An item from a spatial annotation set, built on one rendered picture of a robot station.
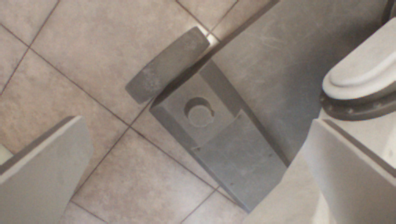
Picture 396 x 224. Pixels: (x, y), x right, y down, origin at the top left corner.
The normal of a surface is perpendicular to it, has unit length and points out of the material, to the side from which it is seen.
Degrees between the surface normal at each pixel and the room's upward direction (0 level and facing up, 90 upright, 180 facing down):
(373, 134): 90
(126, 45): 0
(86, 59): 0
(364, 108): 90
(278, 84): 0
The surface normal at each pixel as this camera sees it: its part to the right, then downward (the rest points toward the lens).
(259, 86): 0.07, 0.28
